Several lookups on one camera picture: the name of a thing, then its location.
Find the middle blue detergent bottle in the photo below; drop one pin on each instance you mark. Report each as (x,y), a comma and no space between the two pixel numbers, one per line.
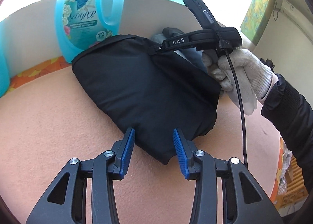
(81,24)

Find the blue detergent bottle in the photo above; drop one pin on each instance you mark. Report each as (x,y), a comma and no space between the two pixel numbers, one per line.
(4,74)
(81,24)

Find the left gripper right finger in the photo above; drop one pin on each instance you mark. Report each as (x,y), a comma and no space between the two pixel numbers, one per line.
(244,200)

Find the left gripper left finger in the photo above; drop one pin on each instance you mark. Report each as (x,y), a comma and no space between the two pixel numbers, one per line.
(64,199)

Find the right white gloved hand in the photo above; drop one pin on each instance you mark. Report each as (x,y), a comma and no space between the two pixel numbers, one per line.
(255,79)

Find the orange floral bedsheet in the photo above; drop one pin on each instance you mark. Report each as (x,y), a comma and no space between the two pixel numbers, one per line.
(59,63)

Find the landscape painting scroll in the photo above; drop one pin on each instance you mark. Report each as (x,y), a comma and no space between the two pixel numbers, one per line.
(256,19)

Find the folded dark grey pants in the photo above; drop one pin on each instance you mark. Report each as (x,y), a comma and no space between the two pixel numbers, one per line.
(190,53)

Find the right black sleeved forearm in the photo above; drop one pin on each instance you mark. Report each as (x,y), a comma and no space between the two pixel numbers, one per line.
(291,115)

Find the left blue detergent bottle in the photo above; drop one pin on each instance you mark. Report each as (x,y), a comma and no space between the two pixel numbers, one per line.
(4,74)

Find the black pants with pink waistband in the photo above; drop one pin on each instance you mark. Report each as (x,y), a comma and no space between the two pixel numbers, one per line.
(151,93)

